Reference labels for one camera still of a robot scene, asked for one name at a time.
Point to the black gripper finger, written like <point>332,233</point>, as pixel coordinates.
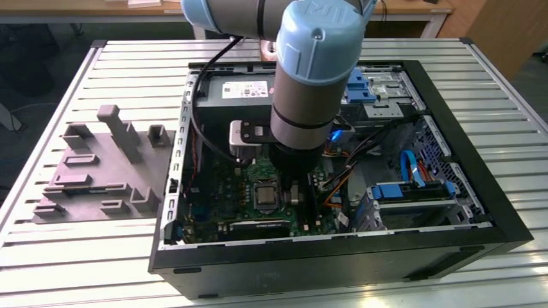
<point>295,192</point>

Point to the green motherboard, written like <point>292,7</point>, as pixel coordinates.
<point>231,192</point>

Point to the blue plastic drive latch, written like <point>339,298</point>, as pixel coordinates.
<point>359,93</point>

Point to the grey plastic parts rack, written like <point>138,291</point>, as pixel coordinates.
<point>115,167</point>

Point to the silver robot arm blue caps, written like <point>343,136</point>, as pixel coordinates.
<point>304,96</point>

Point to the grey metal disk bay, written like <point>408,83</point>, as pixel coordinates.
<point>419,202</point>

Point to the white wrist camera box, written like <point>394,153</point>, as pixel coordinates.
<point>343,123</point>
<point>238,134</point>

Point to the dark RAM stick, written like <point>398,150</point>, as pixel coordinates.
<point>87,191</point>

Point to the hard disk in blue carrier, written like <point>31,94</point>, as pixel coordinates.
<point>387,192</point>

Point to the small white box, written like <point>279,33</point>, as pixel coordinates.
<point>143,3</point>

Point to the black RAM slot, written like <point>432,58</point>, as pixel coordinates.
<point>304,211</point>
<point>316,205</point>

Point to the wooden cabinet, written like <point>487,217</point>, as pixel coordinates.
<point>506,32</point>

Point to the grey power supply unit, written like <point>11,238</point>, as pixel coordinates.
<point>231,109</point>

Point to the black graphics card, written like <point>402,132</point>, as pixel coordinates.
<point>256,229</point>

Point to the grey metal drive cage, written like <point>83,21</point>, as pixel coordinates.
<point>380,110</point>

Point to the black open PC case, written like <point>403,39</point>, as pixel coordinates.
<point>299,263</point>

